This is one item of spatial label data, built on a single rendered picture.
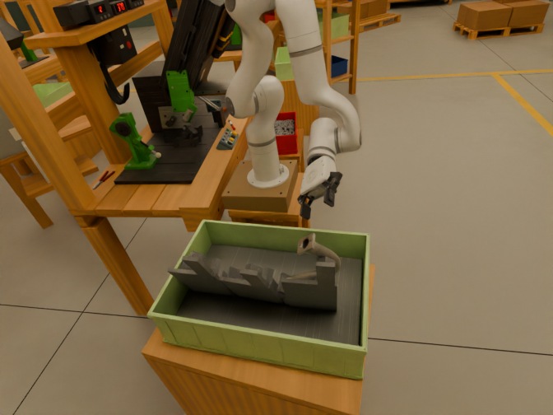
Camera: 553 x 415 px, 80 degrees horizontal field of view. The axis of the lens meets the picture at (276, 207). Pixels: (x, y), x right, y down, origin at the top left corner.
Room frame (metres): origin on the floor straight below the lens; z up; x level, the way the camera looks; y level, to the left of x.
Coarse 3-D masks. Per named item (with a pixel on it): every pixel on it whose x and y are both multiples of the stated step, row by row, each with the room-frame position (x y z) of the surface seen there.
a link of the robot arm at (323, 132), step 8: (320, 120) 0.93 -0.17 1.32; (328, 120) 0.92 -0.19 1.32; (312, 128) 0.92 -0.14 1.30; (320, 128) 0.89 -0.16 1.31; (328, 128) 0.89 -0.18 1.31; (336, 128) 0.88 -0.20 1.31; (312, 136) 0.89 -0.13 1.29; (320, 136) 0.86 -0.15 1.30; (328, 136) 0.86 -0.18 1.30; (336, 136) 0.85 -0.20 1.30; (312, 144) 0.85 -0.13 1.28; (320, 144) 0.83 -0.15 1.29; (328, 144) 0.83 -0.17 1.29; (336, 144) 0.84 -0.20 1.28; (336, 152) 0.83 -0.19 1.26
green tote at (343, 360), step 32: (224, 224) 0.93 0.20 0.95; (256, 224) 0.90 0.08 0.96; (352, 256) 0.78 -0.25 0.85; (160, 320) 0.56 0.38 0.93; (192, 320) 0.53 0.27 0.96; (224, 352) 0.51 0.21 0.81; (256, 352) 0.48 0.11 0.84; (288, 352) 0.45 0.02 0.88; (320, 352) 0.42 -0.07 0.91; (352, 352) 0.39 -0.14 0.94
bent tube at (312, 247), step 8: (304, 240) 0.57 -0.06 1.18; (312, 240) 0.54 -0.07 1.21; (304, 248) 0.55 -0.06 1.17; (312, 248) 0.52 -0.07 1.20; (320, 248) 0.54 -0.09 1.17; (320, 256) 0.54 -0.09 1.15; (328, 256) 0.54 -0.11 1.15; (336, 256) 0.55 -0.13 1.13; (336, 264) 0.54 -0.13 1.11; (312, 272) 0.60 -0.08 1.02; (336, 272) 0.55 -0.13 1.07; (312, 280) 0.58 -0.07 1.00
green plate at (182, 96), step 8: (168, 72) 1.83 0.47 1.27; (176, 72) 1.82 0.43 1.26; (184, 72) 1.81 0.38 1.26; (168, 80) 1.82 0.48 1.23; (176, 80) 1.81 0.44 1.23; (184, 80) 1.80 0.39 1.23; (176, 88) 1.80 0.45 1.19; (184, 88) 1.79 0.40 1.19; (176, 96) 1.80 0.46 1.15; (184, 96) 1.79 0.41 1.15; (192, 96) 1.83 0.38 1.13; (176, 104) 1.79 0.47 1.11; (184, 104) 1.78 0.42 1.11
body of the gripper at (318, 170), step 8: (312, 160) 0.80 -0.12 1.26; (320, 160) 0.78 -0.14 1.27; (328, 160) 0.77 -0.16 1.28; (312, 168) 0.78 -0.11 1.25; (320, 168) 0.74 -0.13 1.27; (328, 168) 0.74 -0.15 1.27; (304, 176) 0.78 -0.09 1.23; (312, 176) 0.74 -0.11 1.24; (320, 176) 0.71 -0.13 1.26; (328, 176) 0.71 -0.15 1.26; (304, 184) 0.74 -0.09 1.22; (312, 184) 0.71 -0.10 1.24; (320, 184) 0.71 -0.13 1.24; (304, 192) 0.72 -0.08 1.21; (312, 192) 0.72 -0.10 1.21; (320, 192) 0.71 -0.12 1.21
